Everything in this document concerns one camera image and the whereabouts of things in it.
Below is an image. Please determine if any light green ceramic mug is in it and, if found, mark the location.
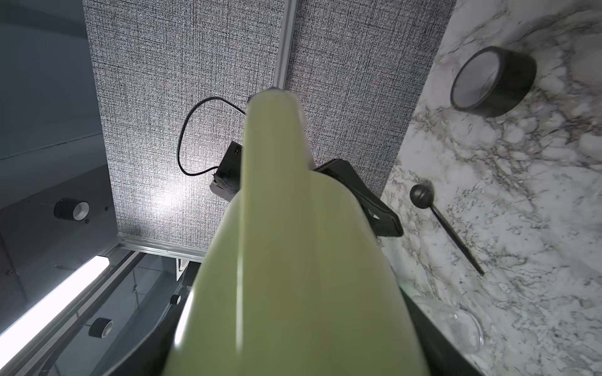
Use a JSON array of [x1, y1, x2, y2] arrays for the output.
[[163, 89, 429, 375]]

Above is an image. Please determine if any black measuring spoon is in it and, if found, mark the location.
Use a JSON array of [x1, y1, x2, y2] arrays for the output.
[[409, 184, 484, 276]]

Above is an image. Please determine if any clear glass cup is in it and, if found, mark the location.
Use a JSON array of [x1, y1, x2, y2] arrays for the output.
[[412, 296, 484, 355]]

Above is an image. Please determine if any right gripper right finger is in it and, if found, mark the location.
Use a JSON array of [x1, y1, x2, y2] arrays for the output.
[[400, 288, 481, 376]]

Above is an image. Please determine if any black tape roll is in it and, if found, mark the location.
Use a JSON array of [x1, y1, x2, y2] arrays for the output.
[[450, 46, 537, 118]]

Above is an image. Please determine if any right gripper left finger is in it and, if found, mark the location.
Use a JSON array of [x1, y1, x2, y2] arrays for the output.
[[103, 287, 191, 375]]

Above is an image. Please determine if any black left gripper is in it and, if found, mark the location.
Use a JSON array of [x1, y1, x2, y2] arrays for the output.
[[209, 141, 404, 238]]

